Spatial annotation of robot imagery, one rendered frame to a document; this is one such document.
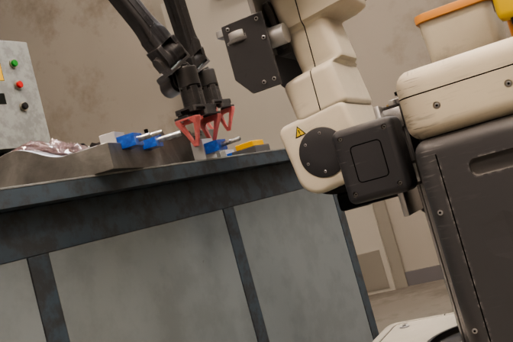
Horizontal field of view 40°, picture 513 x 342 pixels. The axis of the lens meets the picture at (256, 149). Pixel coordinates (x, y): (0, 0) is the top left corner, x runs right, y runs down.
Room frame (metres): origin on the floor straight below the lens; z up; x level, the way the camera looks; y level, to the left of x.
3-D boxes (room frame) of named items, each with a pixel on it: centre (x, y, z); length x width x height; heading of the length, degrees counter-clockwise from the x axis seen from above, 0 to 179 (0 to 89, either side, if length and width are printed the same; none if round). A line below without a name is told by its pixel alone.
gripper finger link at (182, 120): (1.78, 0.13, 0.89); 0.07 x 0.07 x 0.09; 61
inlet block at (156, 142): (1.59, 0.22, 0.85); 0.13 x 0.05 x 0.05; 76
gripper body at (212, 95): (2.27, 0.09, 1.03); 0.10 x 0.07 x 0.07; 148
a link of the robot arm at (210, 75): (2.27, 0.10, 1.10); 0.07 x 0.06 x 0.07; 39
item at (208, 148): (1.78, 0.09, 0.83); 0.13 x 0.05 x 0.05; 61
